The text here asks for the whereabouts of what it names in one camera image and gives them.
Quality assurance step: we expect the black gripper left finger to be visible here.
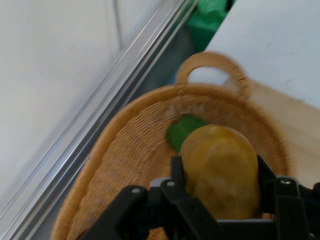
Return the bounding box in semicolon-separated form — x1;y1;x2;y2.
81;155;219;240

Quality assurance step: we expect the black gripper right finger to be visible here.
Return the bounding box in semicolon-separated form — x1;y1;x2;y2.
256;154;320;240

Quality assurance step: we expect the yellow-brown toy potato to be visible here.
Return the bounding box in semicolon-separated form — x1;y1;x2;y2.
179;124;263;221

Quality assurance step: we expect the wooden cutting board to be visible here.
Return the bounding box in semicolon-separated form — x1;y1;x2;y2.
246;79;320;191

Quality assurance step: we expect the green toy bell pepper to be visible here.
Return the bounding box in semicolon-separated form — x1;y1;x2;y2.
164;114;210;155

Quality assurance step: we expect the green foam mat piece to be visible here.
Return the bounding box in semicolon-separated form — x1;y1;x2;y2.
186;0;235;55

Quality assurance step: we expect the oval wicker basket with handles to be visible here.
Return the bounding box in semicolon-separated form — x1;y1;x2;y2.
51;51;293;240

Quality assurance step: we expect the aluminium wall rail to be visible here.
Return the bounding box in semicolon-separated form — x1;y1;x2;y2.
0;0;201;240

